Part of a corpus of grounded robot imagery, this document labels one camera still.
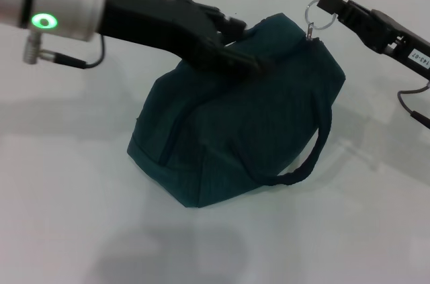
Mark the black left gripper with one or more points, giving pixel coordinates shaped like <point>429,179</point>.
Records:
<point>161,25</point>

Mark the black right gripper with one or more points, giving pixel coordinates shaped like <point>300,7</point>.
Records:
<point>403,45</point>

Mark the dark teal insulated lunch bag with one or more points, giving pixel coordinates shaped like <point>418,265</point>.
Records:
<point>242,123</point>

